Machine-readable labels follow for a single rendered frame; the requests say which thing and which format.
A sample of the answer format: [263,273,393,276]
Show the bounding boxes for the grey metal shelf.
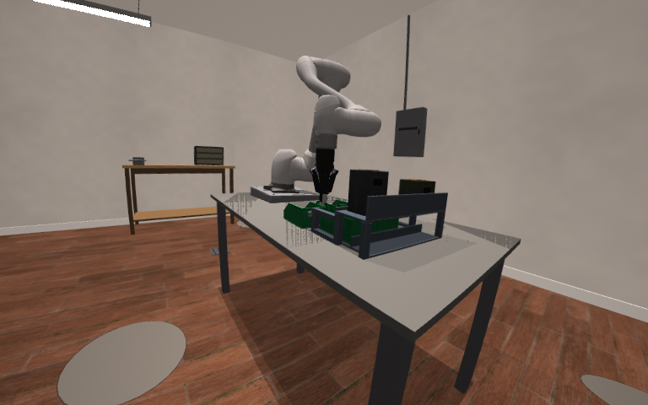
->
[308,192,448,260]

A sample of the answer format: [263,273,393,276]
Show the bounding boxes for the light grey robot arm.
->
[262,56,381,193]

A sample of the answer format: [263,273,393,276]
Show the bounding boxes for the green open-front bin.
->
[375,219,399,232]
[283,202,326,229]
[320,216,376,245]
[316,200,348,213]

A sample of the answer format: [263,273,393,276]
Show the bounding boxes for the dark green tool case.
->
[398,179,435,195]

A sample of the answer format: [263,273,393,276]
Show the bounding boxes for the dark grey case with orange latches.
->
[348,170,389,216]

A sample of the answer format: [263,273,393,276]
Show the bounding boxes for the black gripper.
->
[310,148,338,206]

